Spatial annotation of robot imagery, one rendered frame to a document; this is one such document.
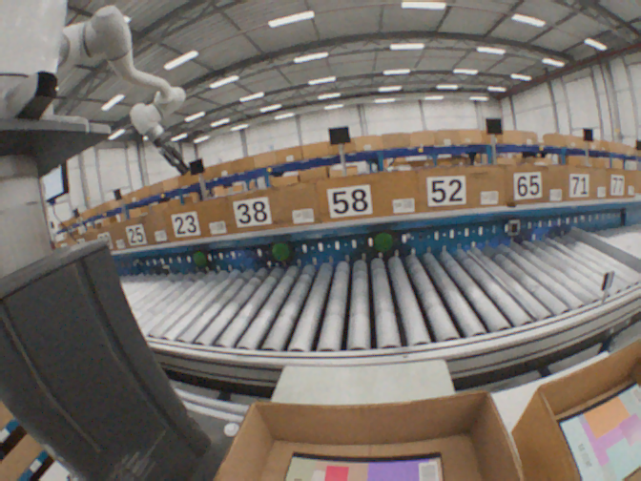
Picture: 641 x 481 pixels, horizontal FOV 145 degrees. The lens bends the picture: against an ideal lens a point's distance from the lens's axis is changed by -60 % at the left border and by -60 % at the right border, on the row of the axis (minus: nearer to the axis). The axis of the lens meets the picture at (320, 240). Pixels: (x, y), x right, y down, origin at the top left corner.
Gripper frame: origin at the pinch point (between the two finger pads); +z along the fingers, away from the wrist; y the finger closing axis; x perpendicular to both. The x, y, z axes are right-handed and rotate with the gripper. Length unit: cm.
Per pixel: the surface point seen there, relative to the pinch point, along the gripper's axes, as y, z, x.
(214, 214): 16.8, 25.4, 4.7
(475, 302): 85, 65, 71
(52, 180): 41, -38, -32
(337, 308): 74, 52, 39
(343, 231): 39, 55, 49
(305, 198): 27, 41, 43
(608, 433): 128, 47, 72
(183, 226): 13.1, 21.0, -14.1
